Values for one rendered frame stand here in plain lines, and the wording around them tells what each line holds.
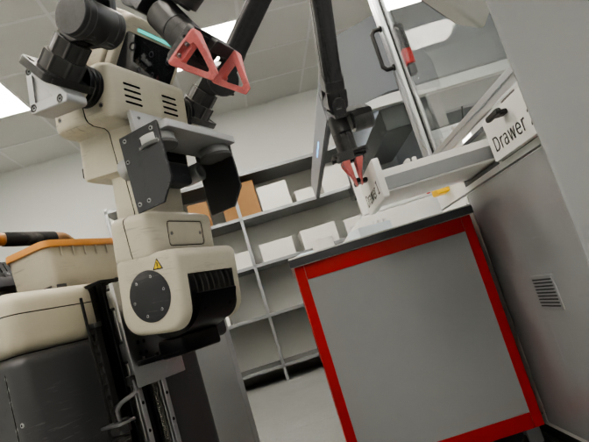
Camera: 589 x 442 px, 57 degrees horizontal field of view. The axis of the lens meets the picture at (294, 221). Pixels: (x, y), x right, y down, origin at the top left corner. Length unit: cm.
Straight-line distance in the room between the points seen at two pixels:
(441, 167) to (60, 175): 510
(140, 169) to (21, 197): 518
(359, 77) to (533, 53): 205
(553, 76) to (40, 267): 113
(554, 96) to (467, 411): 133
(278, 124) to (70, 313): 488
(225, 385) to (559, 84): 152
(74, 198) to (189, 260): 499
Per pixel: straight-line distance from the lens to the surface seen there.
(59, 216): 609
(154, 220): 113
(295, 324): 561
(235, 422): 186
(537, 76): 51
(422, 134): 206
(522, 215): 148
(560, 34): 52
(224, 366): 184
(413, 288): 167
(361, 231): 175
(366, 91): 252
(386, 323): 166
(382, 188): 143
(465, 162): 151
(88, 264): 141
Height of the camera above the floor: 62
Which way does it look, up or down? 8 degrees up
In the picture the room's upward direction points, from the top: 17 degrees counter-clockwise
